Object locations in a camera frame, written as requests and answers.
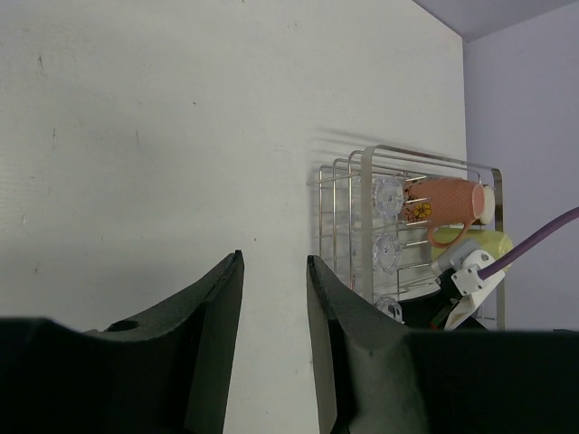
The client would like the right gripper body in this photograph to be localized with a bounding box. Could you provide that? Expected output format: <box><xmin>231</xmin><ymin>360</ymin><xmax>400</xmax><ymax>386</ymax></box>
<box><xmin>400</xmin><ymin>290</ymin><xmax>462</xmax><ymax>330</ymax></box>

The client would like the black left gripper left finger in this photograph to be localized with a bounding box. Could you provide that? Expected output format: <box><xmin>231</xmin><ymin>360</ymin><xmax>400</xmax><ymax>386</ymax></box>
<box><xmin>1</xmin><ymin>251</ymin><xmax>244</xmax><ymax>433</ymax></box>

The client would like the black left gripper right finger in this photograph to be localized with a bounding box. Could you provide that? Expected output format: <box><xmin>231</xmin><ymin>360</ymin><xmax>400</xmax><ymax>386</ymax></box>
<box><xmin>307</xmin><ymin>256</ymin><xmax>578</xmax><ymax>433</ymax></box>

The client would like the clear glass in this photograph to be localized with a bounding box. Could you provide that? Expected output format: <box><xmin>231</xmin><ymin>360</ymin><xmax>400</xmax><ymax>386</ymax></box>
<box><xmin>357</xmin><ymin>232</ymin><xmax>403</xmax><ymax>274</ymax></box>
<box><xmin>353</xmin><ymin>175</ymin><xmax>404</xmax><ymax>220</ymax></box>
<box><xmin>374</xmin><ymin>296</ymin><xmax>403</xmax><ymax>324</ymax></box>

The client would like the green mug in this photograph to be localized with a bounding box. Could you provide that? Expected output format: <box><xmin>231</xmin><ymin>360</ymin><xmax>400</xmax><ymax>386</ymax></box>
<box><xmin>431</xmin><ymin>227</ymin><xmax>513</xmax><ymax>275</ymax></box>

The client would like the orange floral mug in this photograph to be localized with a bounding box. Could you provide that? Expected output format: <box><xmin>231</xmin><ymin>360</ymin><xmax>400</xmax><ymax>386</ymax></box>
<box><xmin>399</xmin><ymin>177</ymin><xmax>485</xmax><ymax>249</ymax></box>

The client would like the steel cup brown band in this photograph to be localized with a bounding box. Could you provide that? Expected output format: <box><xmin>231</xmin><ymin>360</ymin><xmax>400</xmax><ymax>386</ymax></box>
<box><xmin>477</xmin><ymin>185</ymin><xmax>496</xmax><ymax>225</ymax></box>

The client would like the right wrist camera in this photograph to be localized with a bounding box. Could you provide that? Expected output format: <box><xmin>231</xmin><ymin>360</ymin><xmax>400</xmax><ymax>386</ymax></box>
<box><xmin>429</xmin><ymin>240</ymin><xmax>506</xmax><ymax>330</ymax></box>

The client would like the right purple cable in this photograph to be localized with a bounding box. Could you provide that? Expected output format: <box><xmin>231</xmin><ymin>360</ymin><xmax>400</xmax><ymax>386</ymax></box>
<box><xmin>479</xmin><ymin>206</ymin><xmax>579</xmax><ymax>281</ymax></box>

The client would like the wire dish rack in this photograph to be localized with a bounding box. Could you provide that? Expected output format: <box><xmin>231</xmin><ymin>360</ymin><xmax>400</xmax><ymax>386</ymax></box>
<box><xmin>309</xmin><ymin>145</ymin><xmax>505</xmax><ymax>330</ymax></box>

